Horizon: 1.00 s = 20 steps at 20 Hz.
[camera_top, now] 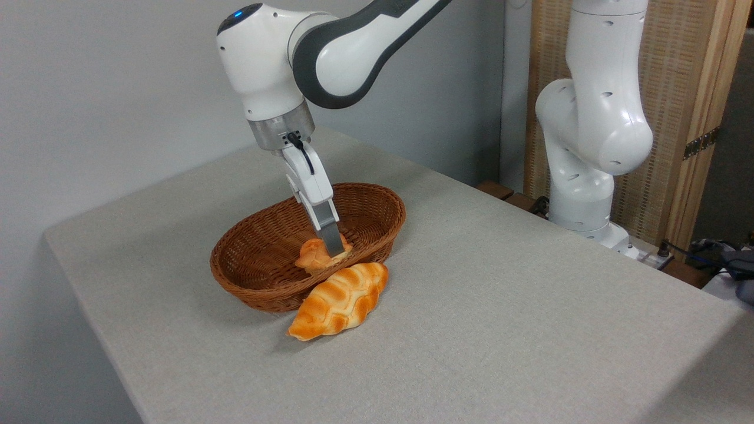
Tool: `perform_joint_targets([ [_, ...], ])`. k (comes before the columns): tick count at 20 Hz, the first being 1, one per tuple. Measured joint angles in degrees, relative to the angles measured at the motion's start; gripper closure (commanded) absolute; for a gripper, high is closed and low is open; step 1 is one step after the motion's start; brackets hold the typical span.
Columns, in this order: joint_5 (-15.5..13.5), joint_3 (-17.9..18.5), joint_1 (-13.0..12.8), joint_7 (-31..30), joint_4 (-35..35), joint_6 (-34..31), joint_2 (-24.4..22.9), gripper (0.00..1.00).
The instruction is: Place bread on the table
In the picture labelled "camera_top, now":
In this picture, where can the white power strip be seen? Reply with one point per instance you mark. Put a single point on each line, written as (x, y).
(651, 259)

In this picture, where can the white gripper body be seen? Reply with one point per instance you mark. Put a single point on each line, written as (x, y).
(309, 179)

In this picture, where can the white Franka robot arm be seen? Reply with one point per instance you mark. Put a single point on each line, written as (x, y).
(595, 118)

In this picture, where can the small round bread roll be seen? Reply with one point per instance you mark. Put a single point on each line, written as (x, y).
(309, 257)

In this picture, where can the long braided bread loaf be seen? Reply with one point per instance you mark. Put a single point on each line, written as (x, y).
(339, 300)

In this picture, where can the dark metal screen hinge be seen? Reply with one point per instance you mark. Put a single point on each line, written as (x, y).
(701, 143)

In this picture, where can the brown wicker basket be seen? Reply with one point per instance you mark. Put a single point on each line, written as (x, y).
(259, 259)

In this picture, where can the dark grey bag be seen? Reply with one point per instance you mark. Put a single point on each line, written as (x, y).
(743, 274)

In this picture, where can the brown wooden platform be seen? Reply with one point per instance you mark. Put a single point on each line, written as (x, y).
(495, 189)

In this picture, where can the grey fabric tablecloth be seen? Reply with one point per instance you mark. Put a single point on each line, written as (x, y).
(530, 330)

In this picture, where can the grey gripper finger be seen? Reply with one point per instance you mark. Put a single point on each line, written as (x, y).
(294, 189)
(330, 232)

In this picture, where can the wooden folding screen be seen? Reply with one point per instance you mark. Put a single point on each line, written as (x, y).
(677, 70)

